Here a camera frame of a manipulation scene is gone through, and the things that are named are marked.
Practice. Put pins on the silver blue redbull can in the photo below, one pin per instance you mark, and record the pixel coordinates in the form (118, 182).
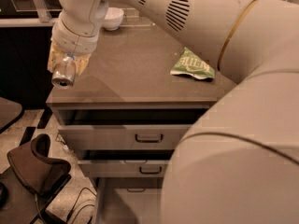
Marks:
(64, 73)

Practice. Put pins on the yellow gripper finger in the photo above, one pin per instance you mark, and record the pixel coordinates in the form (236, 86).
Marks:
(81, 63)
(56, 56)

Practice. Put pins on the grey top drawer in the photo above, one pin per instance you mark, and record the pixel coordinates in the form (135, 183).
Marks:
(128, 129)

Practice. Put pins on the dark round table edge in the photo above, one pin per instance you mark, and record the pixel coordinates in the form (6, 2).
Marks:
(10, 112)

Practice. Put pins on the grey drawer cabinet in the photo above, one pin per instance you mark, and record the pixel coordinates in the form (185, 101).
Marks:
(131, 70)

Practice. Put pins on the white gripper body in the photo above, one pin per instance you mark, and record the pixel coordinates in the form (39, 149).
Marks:
(72, 41)

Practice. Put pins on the dark brown chair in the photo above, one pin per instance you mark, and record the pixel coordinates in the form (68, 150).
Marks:
(31, 183)

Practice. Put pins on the grey middle drawer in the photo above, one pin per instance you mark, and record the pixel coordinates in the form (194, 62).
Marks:
(127, 163)

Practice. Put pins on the white ceramic bowl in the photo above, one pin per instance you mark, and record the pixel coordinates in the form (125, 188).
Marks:
(113, 18)

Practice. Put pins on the green kettle chips bag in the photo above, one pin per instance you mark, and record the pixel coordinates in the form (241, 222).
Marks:
(191, 65)

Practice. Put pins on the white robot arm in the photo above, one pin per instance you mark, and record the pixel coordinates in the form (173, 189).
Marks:
(238, 164)

